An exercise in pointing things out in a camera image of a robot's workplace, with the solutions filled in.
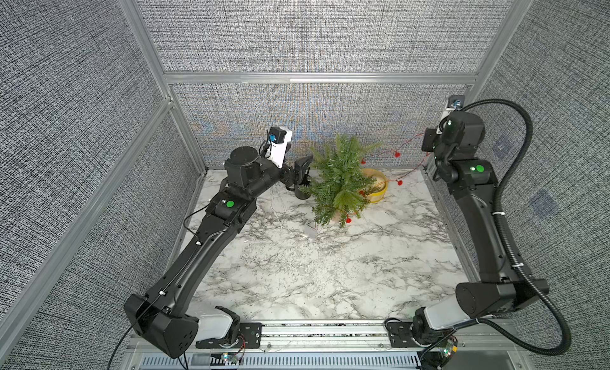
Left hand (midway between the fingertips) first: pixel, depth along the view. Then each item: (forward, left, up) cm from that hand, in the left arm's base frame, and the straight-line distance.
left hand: (304, 148), depth 63 cm
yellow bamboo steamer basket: (+15, -33, -38) cm, 53 cm away
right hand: (+6, -40, +3) cm, 41 cm away
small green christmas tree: (+2, -12, -16) cm, 20 cm away
